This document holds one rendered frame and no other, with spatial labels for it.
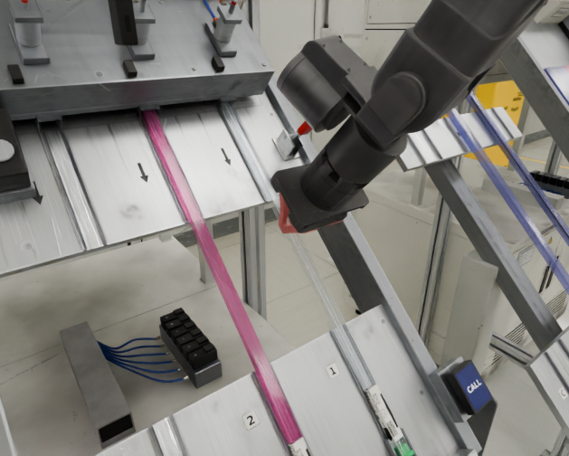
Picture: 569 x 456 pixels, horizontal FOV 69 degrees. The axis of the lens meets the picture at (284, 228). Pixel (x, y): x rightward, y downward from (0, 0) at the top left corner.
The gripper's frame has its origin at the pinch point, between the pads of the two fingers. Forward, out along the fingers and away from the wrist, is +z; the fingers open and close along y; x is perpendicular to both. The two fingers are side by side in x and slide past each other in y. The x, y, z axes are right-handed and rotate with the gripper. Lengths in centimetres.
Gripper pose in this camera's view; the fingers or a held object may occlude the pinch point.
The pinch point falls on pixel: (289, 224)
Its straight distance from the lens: 52.4
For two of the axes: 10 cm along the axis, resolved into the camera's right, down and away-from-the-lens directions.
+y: -8.0, 2.6, -5.4
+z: -4.1, 4.3, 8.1
